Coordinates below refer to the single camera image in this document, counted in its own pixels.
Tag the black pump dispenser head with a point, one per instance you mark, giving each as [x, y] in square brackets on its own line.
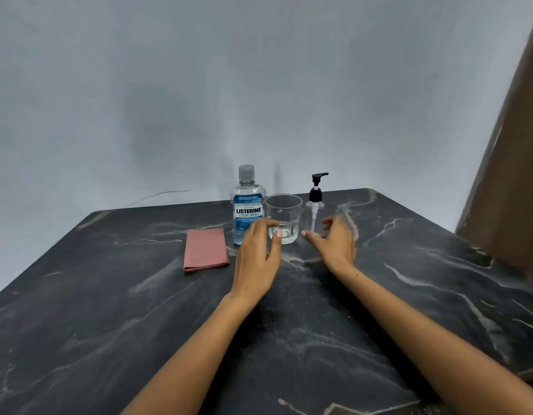
[315, 195]

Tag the brown wooden door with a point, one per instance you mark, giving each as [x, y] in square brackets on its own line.
[512, 190]

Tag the small clear bottle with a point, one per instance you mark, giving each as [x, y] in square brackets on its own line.
[320, 211]

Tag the pink folded cloth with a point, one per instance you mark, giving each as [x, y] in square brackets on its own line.
[206, 250]

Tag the clear plastic bottle cap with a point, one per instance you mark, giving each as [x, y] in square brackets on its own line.
[246, 172]

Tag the person's left hand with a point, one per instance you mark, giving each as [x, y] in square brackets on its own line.
[255, 263]

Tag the person's right hand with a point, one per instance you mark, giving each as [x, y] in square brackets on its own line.
[337, 246]

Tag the large bottle with blue label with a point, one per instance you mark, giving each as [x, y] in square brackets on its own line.
[249, 203]

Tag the person's left forearm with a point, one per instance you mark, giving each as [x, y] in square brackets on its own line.
[193, 363]

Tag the person's right forearm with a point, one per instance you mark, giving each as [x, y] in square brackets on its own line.
[422, 337]

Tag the clear drinking glass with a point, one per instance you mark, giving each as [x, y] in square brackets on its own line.
[288, 207]

